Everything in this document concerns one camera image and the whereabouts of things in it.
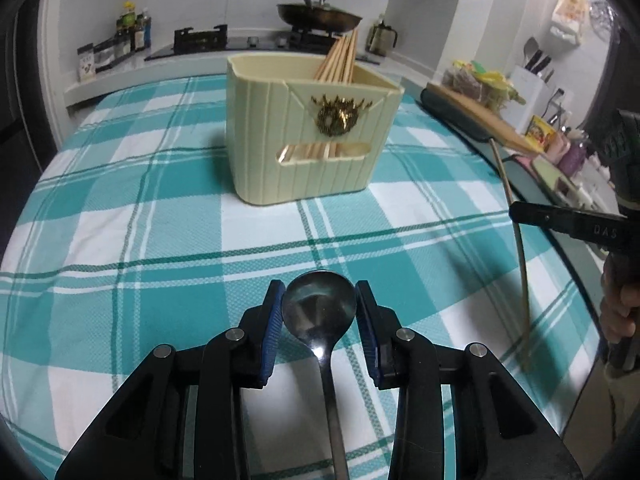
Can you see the clear spice jar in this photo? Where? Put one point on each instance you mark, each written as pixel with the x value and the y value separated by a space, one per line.
pixel 104 57

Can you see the dark grey refrigerator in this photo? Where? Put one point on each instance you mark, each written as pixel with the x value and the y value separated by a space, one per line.
pixel 25 85

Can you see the dark kettle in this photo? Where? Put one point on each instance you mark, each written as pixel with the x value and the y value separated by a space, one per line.
pixel 382 37

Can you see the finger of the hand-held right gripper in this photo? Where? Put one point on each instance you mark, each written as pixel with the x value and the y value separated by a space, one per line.
pixel 565 222

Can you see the snack bags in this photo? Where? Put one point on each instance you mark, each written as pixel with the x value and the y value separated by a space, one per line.
pixel 480 80

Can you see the yellow packet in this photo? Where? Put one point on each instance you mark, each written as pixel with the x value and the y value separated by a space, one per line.
pixel 540 132

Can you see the cream ribbed utensil holder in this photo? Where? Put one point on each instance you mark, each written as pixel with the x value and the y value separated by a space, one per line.
pixel 270 125

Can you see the white kitchen counter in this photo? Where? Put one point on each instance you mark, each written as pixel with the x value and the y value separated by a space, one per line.
pixel 125 77

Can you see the person's right hand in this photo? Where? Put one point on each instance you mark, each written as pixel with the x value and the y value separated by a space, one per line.
pixel 617 310

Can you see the black gas stove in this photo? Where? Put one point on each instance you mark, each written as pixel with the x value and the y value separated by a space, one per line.
pixel 200 40

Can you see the dark wok with lid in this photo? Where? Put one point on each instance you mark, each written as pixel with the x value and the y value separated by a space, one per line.
pixel 320 16

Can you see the wooden cutting board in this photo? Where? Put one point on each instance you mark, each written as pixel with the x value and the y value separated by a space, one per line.
pixel 495 122

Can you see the white knife block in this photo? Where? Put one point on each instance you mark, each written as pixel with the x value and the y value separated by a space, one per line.
pixel 527 95

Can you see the purple jar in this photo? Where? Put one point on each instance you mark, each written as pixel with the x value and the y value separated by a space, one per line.
pixel 572 155

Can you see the dark sauce bottle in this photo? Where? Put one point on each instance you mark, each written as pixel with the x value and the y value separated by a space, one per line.
pixel 142 30

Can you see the bunch of chopsticks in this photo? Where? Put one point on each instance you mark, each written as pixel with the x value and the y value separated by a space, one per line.
pixel 340 60

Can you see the white label spice jar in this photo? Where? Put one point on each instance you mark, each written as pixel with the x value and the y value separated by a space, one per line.
pixel 86 65

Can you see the light wooden chopstick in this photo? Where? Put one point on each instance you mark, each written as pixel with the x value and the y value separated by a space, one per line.
pixel 520 260

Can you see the yellow cap sauce bottle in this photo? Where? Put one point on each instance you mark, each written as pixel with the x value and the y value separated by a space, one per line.
pixel 126 25

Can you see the small steel spoon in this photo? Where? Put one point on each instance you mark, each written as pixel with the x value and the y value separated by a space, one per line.
pixel 317 305

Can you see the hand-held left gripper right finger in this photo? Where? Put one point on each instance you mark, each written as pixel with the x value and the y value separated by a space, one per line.
pixel 369 335

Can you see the steel turner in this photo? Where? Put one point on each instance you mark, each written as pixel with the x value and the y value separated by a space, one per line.
pixel 530 50

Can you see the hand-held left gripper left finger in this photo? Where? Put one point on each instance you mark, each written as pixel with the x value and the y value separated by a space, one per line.
pixel 270 335

